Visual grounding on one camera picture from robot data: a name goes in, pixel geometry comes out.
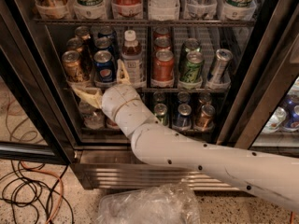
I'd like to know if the glass fridge door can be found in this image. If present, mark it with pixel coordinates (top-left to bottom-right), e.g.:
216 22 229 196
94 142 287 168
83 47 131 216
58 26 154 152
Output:
0 3 72 164
232 12 299 157

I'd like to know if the clear water bottle lower shelf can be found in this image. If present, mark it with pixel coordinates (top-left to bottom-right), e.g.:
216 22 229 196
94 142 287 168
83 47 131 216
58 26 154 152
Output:
78 101 105 130

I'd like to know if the red can lower shelf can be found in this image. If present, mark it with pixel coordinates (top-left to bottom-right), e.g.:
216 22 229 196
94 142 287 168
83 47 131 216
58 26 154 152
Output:
107 119 120 130

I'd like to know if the slim silver can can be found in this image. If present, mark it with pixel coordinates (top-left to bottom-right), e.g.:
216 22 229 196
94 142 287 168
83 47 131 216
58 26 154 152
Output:
207 49 233 83

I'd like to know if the clear plastic bag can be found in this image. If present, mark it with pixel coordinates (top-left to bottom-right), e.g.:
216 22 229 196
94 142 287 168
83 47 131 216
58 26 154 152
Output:
96 184 200 224

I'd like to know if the green can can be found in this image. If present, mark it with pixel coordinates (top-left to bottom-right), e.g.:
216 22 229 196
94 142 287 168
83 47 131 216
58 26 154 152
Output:
179 51 205 83
179 38 201 64

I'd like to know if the black cable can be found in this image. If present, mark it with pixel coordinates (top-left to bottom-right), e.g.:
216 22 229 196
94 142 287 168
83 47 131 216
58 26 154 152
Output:
0 161 76 224

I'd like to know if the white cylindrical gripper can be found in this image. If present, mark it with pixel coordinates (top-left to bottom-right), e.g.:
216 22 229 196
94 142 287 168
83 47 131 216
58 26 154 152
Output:
73 59 159 138

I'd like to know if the green white bottle top shelf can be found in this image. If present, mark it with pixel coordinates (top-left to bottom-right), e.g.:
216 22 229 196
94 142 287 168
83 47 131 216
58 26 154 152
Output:
74 0 107 20

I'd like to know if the blue pepsi can back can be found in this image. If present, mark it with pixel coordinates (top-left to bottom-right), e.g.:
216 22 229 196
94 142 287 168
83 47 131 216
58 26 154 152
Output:
98 26 118 45

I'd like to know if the silver can top shelf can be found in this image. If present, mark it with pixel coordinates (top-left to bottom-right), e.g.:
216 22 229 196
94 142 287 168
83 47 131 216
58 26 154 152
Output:
183 0 217 21

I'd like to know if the orange cable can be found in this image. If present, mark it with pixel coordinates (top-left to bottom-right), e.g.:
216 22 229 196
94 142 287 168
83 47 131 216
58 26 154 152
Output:
19 161 64 224

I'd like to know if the blue pepsi can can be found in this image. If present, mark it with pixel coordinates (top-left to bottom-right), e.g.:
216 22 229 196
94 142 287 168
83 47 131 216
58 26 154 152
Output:
98 26 118 45
93 50 116 83
94 37 115 57

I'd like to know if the green can back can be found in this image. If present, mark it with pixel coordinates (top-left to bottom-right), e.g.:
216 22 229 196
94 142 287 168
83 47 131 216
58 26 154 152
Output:
179 38 201 64

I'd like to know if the gold brown can front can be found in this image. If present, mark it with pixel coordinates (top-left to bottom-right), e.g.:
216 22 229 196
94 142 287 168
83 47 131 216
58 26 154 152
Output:
62 50 89 83

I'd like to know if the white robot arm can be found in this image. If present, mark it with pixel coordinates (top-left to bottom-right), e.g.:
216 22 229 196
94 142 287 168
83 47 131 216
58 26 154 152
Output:
73 61 299 214

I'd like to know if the red can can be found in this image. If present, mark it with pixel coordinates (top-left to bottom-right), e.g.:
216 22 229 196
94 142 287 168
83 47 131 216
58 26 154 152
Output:
152 49 175 82
153 27 170 38
153 37 171 51

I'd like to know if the gold brown can back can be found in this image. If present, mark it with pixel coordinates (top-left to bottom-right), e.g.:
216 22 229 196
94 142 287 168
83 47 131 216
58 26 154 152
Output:
75 26 93 45

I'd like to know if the blue pepsi can front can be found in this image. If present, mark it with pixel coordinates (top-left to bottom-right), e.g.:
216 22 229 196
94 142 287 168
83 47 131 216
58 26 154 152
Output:
93 50 116 83

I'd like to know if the gold brown can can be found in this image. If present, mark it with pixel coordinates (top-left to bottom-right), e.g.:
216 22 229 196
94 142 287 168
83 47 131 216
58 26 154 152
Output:
62 50 89 83
66 37 90 63
75 26 93 45

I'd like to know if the brown tea bottle middle shelf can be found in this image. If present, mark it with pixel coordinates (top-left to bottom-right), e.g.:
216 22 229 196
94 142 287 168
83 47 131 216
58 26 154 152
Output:
121 30 146 88

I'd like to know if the green white bottle top right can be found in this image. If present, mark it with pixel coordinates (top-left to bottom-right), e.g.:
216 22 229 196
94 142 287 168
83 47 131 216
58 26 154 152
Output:
217 0 256 21

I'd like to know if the red bottle top shelf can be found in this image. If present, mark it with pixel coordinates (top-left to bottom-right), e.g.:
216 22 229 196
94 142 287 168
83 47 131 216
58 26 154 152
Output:
111 0 143 19

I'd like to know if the red can front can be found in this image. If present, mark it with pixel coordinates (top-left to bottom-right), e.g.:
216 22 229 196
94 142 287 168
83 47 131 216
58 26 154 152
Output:
152 49 175 82

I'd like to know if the glass fridge door right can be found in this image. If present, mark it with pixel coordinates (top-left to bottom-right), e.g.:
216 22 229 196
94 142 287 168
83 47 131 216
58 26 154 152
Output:
232 12 299 157

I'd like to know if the blue can lower shelf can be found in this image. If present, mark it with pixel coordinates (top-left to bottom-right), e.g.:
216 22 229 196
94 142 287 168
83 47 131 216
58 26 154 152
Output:
173 104 192 130

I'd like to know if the green can front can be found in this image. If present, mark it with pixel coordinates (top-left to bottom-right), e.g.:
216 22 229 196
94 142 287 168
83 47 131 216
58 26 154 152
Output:
179 51 205 83

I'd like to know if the green can lower shelf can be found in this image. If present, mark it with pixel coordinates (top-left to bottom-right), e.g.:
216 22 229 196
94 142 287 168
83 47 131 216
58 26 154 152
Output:
154 104 168 126

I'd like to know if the glass fridge door left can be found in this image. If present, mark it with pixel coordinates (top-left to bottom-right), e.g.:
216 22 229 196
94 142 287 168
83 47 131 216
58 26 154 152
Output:
0 3 72 164

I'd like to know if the red can back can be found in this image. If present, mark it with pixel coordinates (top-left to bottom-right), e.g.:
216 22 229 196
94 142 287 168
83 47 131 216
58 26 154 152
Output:
153 27 170 38

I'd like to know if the gold can lower shelf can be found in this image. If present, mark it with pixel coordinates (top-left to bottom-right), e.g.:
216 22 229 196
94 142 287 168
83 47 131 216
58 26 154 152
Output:
195 105 216 129

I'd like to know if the blue can right compartment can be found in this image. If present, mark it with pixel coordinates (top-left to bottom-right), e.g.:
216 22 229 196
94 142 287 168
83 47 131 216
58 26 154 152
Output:
281 94 299 132

